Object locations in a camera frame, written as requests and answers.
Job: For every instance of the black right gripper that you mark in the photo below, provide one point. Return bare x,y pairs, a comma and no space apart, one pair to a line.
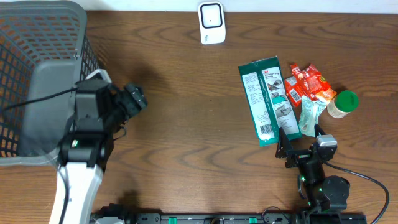
299,155

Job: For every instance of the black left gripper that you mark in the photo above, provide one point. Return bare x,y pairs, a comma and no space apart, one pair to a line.
125,100

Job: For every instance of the light green wipes pouch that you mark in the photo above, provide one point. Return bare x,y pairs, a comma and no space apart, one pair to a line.
310,112

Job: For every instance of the green 3M package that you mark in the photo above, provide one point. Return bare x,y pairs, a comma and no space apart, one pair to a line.
269,105

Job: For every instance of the small orange box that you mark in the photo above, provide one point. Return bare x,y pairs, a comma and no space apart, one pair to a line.
326,95

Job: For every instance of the red snack packet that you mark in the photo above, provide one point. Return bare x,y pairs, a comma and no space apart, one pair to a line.
316,83

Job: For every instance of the green lid jar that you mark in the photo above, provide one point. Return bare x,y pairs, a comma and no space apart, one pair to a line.
343,104

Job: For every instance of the red Nescafe stick sachet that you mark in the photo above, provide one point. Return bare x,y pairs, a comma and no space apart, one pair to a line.
301,76

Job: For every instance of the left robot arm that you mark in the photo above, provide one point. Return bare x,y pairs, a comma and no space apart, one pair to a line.
82,159

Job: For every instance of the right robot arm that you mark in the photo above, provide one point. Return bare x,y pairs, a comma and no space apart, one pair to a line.
327,196

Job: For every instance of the white barcode scanner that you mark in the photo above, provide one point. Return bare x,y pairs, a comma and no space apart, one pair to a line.
212,23

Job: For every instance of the grey plastic mesh basket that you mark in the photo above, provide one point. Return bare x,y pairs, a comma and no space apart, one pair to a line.
44,53

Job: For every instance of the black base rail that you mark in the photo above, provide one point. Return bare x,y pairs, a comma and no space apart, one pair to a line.
114,213

